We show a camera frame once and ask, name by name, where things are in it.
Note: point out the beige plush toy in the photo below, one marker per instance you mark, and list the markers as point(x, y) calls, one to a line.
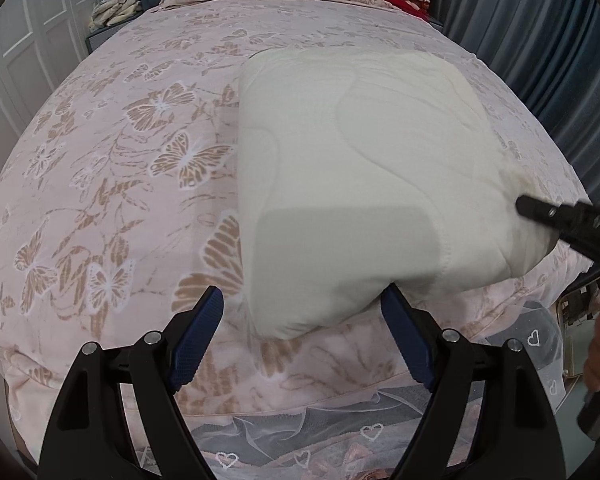
point(112, 12)

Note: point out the cream quilted coat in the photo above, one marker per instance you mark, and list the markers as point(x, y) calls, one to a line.
point(358, 169)

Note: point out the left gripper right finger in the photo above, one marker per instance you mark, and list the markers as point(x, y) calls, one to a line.
point(516, 435)

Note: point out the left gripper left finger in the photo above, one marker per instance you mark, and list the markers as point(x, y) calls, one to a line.
point(88, 436)

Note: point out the lace bed skirt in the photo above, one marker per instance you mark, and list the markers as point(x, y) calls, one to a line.
point(339, 403)

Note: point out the pink floral bed cover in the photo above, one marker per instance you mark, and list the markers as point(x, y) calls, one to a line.
point(118, 206)

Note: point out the teal nightstand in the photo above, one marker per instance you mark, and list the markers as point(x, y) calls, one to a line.
point(96, 39)

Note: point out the white wardrobe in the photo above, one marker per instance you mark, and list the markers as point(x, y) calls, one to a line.
point(41, 43)

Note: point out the grey blue curtain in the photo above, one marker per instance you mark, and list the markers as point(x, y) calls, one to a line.
point(548, 52)

